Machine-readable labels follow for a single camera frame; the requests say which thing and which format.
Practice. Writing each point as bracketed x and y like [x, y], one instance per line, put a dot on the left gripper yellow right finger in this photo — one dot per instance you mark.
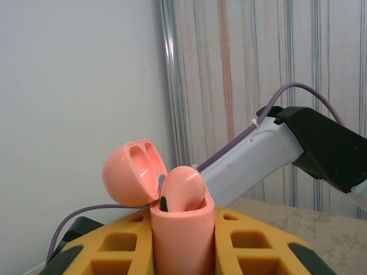
[252, 246]

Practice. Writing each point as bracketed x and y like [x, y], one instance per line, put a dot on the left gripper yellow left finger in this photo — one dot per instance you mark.
[114, 246]

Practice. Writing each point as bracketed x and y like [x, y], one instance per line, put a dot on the pink earbud charging case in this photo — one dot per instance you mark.
[180, 243]

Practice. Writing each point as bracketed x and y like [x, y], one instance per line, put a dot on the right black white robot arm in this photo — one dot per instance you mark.
[258, 154]

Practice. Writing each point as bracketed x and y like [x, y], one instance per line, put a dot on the aluminium corner post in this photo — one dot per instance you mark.
[170, 86]

